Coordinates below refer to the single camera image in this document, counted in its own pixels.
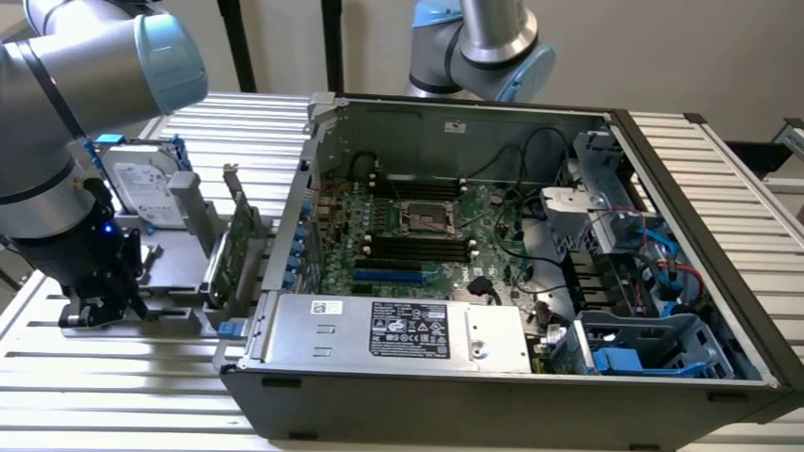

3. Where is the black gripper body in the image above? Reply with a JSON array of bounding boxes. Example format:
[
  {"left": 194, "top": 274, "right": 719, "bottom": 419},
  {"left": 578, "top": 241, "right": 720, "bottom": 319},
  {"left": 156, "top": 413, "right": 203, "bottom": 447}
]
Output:
[{"left": 11, "top": 178, "right": 143, "bottom": 305}]

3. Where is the blue expansion slot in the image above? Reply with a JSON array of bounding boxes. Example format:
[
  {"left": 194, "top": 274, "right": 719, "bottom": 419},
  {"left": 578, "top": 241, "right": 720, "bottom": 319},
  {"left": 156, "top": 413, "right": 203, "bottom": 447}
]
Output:
[{"left": 352, "top": 269, "right": 424, "bottom": 287}]

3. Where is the black expansion slot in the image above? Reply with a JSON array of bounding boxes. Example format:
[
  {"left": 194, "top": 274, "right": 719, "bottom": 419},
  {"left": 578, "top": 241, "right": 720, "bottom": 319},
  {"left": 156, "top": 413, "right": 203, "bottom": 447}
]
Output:
[{"left": 362, "top": 257, "right": 424, "bottom": 272}]

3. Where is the black RAM slot bank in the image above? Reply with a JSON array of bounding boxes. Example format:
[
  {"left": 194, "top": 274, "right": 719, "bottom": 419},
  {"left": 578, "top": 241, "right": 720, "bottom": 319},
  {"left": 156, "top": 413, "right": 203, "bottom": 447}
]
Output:
[
  {"left": 375, "top": 174, "right": 467, "bottom": 200},
  {"left": 362, "top": 234, "right": 474, "bottom": 261}
]

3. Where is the grey parts rack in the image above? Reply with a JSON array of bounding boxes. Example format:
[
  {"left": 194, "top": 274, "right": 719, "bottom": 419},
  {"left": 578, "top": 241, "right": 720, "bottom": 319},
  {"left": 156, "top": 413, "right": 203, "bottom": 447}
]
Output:
[{"left": 60, "top": 170, "right": 279, "bottom": 336}]

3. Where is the silver hard disk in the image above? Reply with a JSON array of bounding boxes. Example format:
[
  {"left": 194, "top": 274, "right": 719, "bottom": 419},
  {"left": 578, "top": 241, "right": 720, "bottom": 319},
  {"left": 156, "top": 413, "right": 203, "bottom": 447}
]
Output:
[{"left": 99, "top": 143, "right": 180, "bottom": 230}]

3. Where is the green graphics card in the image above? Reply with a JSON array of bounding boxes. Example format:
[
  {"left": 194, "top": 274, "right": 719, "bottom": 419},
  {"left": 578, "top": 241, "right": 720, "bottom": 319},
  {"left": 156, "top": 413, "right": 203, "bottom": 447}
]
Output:
[{"left": 204, "top": 163, "right": 267, "bottom": 310}]

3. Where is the grey power supply unit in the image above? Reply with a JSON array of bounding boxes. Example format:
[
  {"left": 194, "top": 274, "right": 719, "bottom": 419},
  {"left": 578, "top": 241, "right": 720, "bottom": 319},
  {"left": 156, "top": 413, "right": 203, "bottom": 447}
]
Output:
[{"left": 262, "top": 293, "right": 535, "bottom": 376}]

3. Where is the metal CPU socket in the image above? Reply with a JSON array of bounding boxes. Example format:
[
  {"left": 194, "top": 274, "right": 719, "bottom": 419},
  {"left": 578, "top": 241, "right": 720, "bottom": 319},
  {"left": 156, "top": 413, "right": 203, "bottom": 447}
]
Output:
[{"left": 391, "top": 199, "right": 458, "bottom": 235}]

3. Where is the black stand pole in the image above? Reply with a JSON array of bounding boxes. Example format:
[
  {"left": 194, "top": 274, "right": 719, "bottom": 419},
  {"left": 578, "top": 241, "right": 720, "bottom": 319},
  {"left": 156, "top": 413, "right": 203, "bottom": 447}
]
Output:
[
  {"left": 215, "top": 0, "right": 259, "bottom": 93},
  {"left": 319, "top": 0, "right": 348, "bottom": 95}
]

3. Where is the open black PC case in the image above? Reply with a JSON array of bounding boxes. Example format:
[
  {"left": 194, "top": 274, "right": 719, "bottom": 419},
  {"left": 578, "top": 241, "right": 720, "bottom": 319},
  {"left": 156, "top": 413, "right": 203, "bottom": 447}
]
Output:
[{"left": 212, "top": 91, "right": 804, "bottom": 449}]

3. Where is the green motherboard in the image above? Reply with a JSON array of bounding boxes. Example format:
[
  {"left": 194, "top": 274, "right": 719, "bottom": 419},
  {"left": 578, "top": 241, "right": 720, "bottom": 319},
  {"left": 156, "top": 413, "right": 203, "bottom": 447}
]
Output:
[{"left": 307, "top": 178, "right": 539, "bottom": 305}]

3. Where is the grey fan shroud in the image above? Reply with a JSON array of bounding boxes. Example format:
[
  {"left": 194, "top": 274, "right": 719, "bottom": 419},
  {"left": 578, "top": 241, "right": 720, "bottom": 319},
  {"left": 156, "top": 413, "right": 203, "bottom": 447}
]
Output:
[{"left": 538, "top": 186, "right": 594, "bottom": 223}]

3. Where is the grey metal drive cage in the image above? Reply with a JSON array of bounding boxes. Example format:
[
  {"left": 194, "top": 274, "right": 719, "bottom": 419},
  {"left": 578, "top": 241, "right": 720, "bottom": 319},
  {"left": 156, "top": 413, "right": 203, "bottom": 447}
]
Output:
[{"left": 567, "top": 130, "right": 662, "bottom": 255}]

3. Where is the blue-grey disk bay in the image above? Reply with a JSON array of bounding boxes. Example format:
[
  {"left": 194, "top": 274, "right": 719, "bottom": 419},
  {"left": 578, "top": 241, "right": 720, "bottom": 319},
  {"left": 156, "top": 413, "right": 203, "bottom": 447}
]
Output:
[{"left": 563, "top": 309, "right": 738, "bottom": 379}]

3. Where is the black box beside table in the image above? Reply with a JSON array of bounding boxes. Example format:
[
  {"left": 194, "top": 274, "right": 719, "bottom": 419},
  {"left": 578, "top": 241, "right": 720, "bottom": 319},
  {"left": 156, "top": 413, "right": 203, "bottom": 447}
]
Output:
[{"left": 723, "top": 139, "right": 794, "bottom": 176}]

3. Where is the thick black cable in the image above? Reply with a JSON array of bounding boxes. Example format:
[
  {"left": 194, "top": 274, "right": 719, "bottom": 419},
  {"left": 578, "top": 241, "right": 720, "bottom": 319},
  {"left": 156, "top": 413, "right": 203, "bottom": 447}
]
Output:
[{"left": 348, "top": 152, "right": 380, "bottom": 179}]

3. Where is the thin black wire loop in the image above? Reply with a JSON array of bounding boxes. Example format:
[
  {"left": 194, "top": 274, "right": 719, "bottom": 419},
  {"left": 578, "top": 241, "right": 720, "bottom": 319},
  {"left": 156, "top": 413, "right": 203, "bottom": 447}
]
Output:
[{"left": 522, "top": 126, "right": 575, "bottom": 190}]

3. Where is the blue wire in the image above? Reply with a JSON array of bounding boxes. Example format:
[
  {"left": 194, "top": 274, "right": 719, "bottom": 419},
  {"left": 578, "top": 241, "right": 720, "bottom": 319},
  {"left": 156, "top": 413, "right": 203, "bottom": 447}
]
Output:
[{"left": 631, "top": 224, "right": 684, "bottom": 315}]

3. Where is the red wire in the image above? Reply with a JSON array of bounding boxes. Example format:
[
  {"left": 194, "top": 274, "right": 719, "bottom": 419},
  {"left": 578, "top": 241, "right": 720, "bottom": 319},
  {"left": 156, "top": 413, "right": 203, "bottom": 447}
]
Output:
[{"left": 663, "top": 261, "right": 707, "bottom": 305}]

